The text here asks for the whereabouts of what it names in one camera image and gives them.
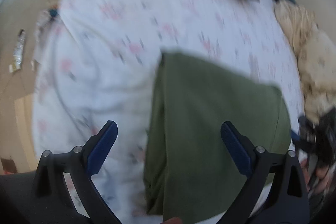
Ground olive green pants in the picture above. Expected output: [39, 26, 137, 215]
[143, 53, 291, 223]

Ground right hand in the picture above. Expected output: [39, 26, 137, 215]
[300, 159, 333, 194]

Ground left hand thumb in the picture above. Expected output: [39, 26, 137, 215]
[162, 217, 183, 224]

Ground cream bear print duvet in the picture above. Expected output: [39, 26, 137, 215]
[274, 0, 335, 122]

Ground silver wrapper on floor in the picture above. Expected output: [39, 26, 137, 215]
[9, 29, 26, 73]

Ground floral white bed sheet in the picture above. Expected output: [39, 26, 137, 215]
[32, 0, 303, 223]

